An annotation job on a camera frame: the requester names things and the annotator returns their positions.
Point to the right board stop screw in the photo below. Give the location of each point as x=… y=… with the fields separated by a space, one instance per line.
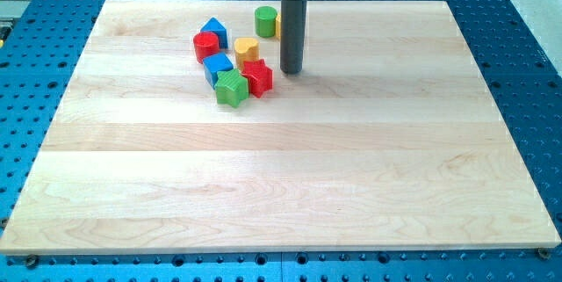
x=544 y=254

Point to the board stop screw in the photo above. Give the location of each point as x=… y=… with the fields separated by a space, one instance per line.
x=31 y=261
x=544 y=254

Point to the red cylinder block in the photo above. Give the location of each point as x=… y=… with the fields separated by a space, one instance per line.
x=205 y=44

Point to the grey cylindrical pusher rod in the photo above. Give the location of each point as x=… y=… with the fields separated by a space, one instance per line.
x=293 y=27

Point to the blue triangle block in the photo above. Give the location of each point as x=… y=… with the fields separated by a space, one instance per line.
x=213 y=25

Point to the blue cube block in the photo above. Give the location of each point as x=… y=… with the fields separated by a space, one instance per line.
x=214 y=64

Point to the yellow block behind rod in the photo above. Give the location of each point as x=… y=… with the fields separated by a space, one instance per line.
x=278 y=26

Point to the green cylinder block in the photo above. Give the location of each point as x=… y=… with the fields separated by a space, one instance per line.
x=265 y=21

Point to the red star block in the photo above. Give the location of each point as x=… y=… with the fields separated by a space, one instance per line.
x=259 y=75

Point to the left board stop screw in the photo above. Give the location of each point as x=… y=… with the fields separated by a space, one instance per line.
x=31 y=261

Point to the light wooden board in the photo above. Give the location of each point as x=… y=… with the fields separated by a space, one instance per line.
x=388 y=139

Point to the yellow heart block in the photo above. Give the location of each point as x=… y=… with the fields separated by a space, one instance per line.
x=246 y=49

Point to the green star block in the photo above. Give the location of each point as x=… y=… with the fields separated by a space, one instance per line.
x=231 y=88

